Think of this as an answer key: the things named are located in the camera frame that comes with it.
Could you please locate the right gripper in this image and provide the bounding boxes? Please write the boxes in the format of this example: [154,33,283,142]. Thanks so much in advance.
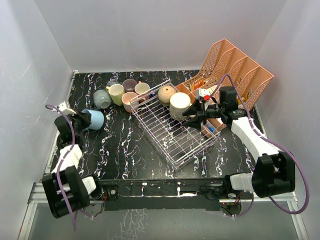
[182,99,225,129]

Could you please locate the light blue mug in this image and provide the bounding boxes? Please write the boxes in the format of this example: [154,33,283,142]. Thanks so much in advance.
[82,109,104,131]

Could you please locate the beige round mug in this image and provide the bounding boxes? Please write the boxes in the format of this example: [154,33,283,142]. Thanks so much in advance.
[157,85,177,106]

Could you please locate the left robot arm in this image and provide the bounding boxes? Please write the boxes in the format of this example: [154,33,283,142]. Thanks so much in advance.
[42,111,104,218]

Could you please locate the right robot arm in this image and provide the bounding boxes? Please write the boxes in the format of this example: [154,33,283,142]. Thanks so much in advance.
[183,86,296,199]

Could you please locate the grey mug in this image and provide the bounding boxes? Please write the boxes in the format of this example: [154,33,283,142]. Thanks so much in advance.
[93,89,112,109]

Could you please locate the yellow-green mug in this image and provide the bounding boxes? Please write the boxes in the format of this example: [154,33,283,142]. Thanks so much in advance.
[105,83,125,106]

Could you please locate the purple mug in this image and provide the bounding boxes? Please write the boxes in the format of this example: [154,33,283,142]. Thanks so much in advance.
[122,79,138,93]

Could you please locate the peach desk organizer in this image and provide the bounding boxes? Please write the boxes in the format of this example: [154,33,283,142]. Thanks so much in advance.
[173,38,275,139]

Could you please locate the pink mug white inside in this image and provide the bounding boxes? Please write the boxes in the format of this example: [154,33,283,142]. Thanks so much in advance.
[134,82,150,96]

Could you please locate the white wire dish rack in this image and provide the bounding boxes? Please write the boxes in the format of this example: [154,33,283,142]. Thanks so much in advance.
[132,80,221,170]

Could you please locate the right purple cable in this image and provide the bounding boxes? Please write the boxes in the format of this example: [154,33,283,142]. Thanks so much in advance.
[212,73,311,218]

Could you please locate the purple cable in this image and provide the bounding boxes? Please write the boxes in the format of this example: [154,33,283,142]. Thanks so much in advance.
[44,104,92,232]
[212,73,311,218]

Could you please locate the black front rail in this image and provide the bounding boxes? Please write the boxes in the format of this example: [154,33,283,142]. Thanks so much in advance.
[82,177,253,212]

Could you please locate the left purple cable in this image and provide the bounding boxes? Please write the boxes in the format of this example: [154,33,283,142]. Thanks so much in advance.
[44,104,92,232]

